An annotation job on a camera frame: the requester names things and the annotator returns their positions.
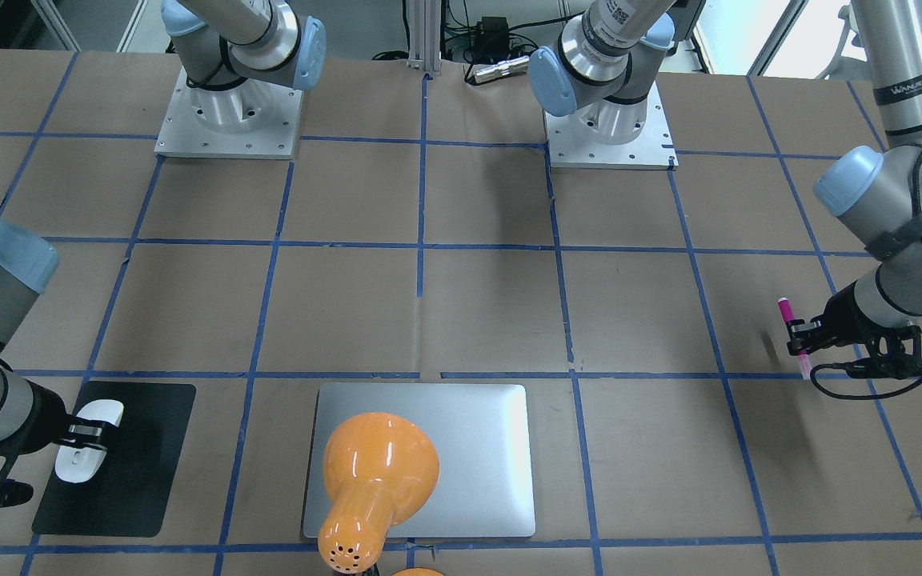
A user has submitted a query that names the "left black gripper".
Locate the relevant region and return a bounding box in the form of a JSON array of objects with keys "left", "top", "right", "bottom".
[{"left": 786, "top": 290, "right": 922, "bottom": 380}]

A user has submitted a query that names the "pink highlighter pen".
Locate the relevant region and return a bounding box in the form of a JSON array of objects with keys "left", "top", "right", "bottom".
[{"left": 778, "top": 298, "right": 812, "bottom": 382}]

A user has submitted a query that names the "white computer mouse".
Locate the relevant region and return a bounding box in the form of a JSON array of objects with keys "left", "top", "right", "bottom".
[{"left": 54, "top": 398, "right": 125, "bottom": 484}]

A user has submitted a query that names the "rear right robot arm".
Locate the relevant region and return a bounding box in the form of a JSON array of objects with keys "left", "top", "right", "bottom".
[{"left": 0, "top": 1, "right": 675, "bottom": 507}]

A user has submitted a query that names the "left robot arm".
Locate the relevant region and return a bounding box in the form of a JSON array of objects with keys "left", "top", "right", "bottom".
[{"left": 786, "top": 1, "right": 922, "bottom": 386}]

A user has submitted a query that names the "rear left robot arm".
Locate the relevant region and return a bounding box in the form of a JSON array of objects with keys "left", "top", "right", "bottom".
[{"left": 162, "top": 1, "right": 922, "bottom": 382}]

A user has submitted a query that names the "black mousepad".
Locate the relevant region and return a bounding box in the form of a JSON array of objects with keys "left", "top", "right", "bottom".
[{"left": 32, "top": 382, "right": 195, "bottom": 538}]

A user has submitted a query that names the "silver apple laptop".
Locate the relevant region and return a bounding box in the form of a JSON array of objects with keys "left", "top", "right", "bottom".
[{"left": 303, "top": 382, "right": 535, "bottom": 539}]

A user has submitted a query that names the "silver metal cylinder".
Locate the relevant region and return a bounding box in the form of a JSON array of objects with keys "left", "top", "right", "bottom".
[{"left": 469, "top": 55, "right": 530, "bottom": 86}]

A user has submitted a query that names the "black power adapter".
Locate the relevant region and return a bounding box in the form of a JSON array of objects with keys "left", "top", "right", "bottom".
[{"left": 475, "top": 16, "right": 509, "bottom": 43}]

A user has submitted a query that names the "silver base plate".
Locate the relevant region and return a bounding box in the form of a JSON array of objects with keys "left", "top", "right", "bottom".
[
  {"left": 543, "top": 84, "right": 678, "bottom": 170},
  {"left": 154, "top": 70, "right": 305, "bottom": 161}
]

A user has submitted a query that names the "aluminium frame post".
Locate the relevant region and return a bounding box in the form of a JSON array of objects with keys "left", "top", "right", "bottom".
[{"left": 405, "top": 0, "right": 443, "bottom": 77}]

